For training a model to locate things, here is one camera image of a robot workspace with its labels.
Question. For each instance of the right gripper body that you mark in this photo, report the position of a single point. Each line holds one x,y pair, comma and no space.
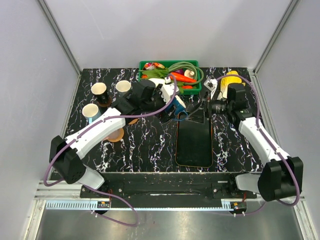
217,106

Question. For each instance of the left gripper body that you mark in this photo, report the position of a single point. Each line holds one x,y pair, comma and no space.
156,102

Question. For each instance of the dark blue cup front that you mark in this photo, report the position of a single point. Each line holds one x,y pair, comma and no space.
177,110

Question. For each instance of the light brown wooden coaster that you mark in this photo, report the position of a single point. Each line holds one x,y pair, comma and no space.
133,121

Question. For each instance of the grey blue cup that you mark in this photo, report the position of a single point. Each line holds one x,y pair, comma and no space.
123,88

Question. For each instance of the dark walnut coaster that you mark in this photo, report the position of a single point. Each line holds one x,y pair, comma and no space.
104,101

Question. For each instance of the woven rattan coaster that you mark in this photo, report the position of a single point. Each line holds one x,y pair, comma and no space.
122,133

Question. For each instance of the white cup dark body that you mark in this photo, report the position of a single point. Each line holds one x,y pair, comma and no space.
99,89

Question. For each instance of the light blue cup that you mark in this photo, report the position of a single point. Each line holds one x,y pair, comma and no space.
91,112

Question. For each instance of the pink cup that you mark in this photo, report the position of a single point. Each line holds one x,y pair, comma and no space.
114,136

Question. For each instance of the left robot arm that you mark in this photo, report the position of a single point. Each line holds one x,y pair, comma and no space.
143,99

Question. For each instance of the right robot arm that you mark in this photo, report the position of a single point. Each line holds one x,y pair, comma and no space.
282,175

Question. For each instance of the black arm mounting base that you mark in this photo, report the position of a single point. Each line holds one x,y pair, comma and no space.
168,190

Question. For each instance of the white radish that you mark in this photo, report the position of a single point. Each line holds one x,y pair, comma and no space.
157,81

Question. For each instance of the yellow napa cabbage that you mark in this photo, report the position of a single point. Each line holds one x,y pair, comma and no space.
224,85

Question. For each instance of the leafy green vegetable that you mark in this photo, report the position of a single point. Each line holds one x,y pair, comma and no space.
162,73

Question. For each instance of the orange carrot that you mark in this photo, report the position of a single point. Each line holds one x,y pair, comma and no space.
182,77

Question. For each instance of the colourful snack packet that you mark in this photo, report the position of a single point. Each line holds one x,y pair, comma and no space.
153,65

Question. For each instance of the white mushroom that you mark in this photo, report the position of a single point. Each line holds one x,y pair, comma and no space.
189,73

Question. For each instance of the green plastic vegetable tray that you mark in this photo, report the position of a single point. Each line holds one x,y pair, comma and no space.
167,63

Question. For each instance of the black serving tray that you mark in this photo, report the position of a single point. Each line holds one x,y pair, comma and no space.
194,142

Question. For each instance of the purple onion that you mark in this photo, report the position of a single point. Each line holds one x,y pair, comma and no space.
179,71

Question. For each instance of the green long beans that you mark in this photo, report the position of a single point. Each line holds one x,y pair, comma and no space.
199,74

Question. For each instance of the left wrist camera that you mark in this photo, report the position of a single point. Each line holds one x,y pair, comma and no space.
168,89

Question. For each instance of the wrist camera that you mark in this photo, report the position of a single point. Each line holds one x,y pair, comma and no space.
211,84
168,89

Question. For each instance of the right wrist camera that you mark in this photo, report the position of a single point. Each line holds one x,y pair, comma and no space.
211,84

